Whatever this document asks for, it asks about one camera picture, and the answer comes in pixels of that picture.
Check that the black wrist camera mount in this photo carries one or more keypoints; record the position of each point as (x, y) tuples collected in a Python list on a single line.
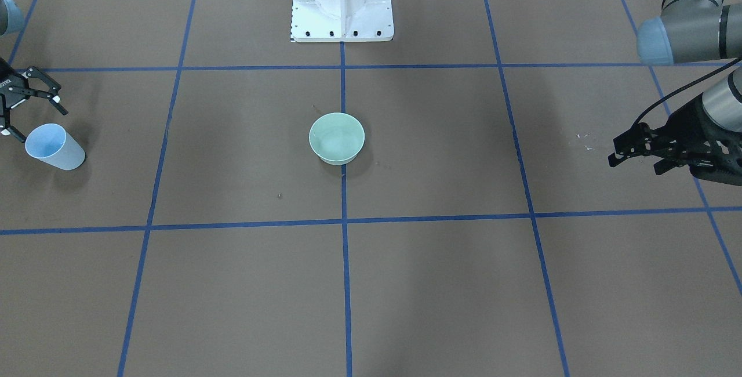
[(723, 162)]

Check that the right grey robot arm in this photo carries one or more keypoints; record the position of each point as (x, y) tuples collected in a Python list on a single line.
[(12, 21)]

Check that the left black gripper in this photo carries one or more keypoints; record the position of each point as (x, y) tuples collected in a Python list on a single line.
[(687, 123)]

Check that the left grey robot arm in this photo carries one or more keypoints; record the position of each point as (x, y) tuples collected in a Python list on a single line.
[(688, 31)]

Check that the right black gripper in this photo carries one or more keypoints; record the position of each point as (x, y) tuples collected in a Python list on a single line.
[(7, 92)]

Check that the mint green bowl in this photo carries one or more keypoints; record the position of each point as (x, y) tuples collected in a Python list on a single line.
[(337, 138)]

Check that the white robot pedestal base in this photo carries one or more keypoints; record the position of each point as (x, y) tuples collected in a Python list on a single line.
[(342, 21)]

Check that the light blue plastic cup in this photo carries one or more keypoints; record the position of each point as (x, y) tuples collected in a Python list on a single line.
[(53, 145)]

